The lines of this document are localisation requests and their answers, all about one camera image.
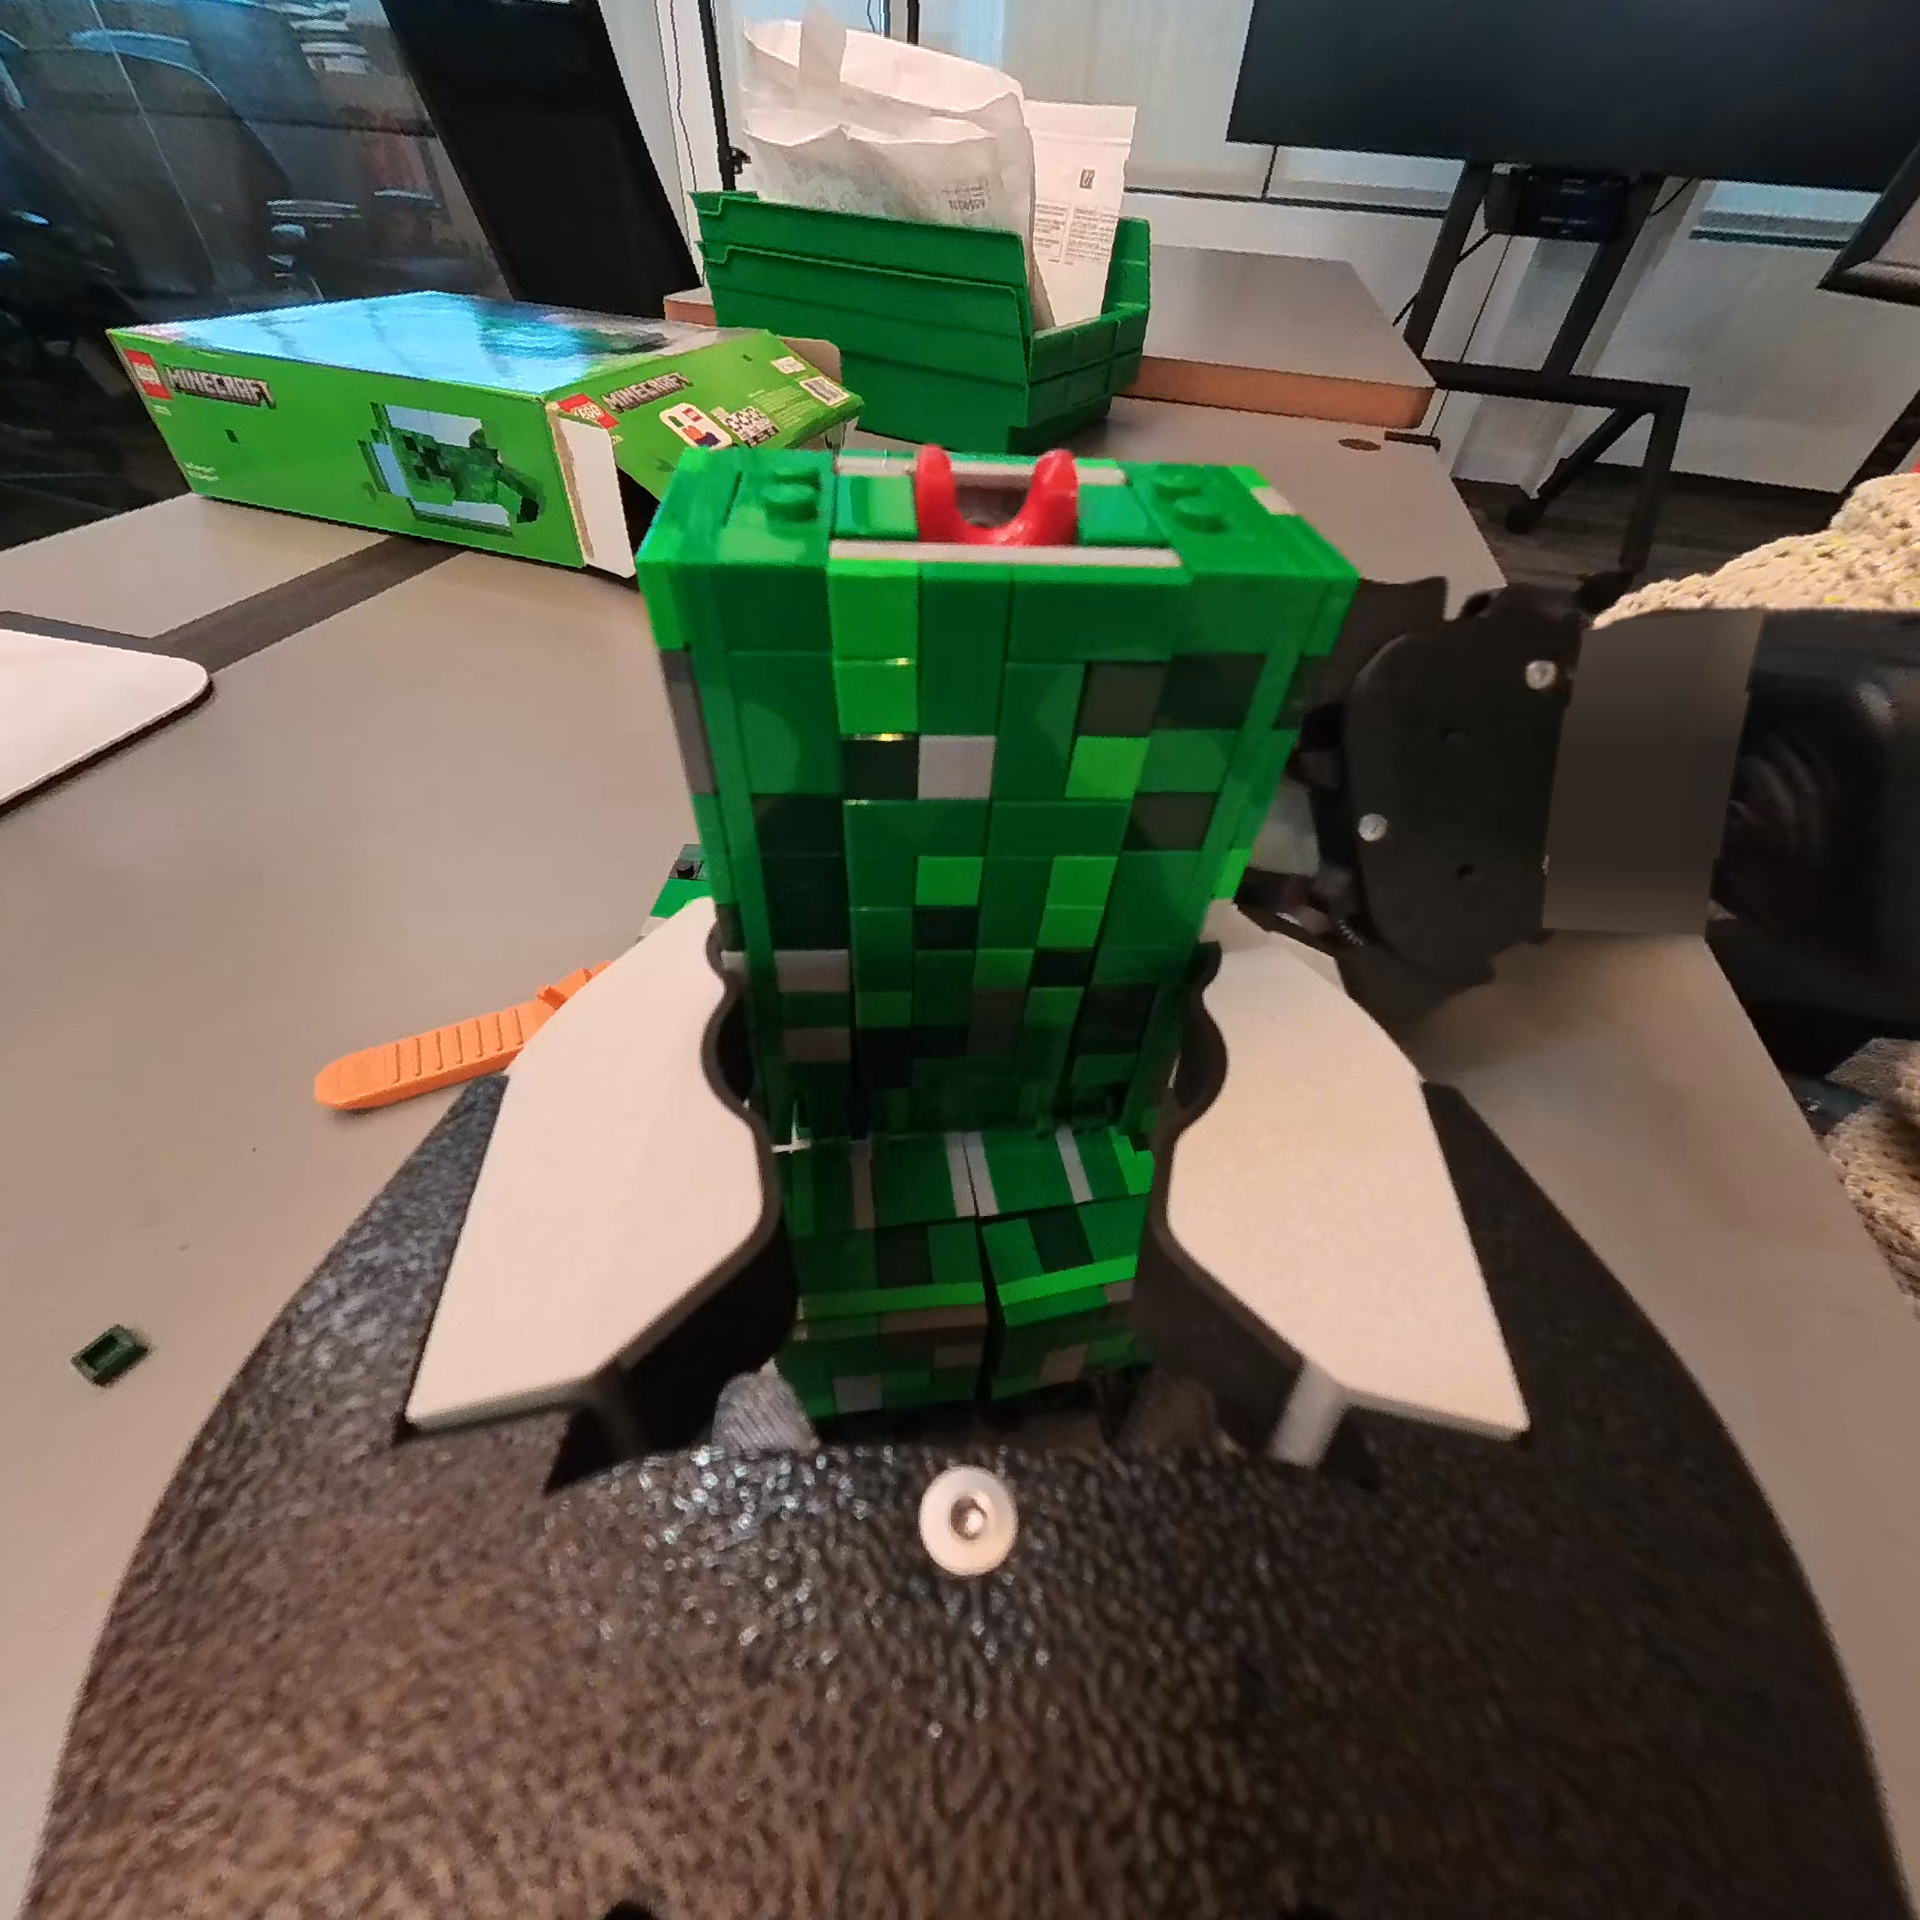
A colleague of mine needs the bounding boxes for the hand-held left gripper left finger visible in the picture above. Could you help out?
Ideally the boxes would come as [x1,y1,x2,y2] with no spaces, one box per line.
[405,902,800,1450]

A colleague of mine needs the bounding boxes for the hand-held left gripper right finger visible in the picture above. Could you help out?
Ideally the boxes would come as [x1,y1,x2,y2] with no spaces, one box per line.
[1142,914,1532,1467]

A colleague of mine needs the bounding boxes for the green lego creeper figure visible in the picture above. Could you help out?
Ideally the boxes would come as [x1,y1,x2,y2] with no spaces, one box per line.
[634,447,1363,1420]

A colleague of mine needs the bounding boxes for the person's right forearm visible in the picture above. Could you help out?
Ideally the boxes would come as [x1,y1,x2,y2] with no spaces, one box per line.
[1593,479,1920,628]

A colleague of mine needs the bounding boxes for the green lego box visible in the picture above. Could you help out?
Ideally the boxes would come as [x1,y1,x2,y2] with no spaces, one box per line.
[106,289,867,578]

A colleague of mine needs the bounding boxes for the orange brick separator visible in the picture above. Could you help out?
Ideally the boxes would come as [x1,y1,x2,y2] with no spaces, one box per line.
[316,961,614,1116]

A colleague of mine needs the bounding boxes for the black monitor stand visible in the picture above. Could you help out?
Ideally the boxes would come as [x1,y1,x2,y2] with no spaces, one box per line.
[1394,159,1694,535]

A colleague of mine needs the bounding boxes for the green stacked storage bins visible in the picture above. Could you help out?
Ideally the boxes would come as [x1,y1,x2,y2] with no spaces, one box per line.
[689,188,1154,454]

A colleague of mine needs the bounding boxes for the white printed packet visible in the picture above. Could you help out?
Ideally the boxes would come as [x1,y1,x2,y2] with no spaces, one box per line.
[1027,103,1136,326]

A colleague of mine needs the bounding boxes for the white rounded board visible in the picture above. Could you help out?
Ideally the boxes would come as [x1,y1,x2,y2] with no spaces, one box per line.
[0,627,213,812]

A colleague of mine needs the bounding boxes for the large black screen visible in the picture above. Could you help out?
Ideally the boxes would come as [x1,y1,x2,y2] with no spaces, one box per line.
[1228,0,1920,194]

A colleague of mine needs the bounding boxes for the white paper bag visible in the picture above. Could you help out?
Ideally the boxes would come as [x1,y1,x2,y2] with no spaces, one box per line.
[742,7,1037,326]

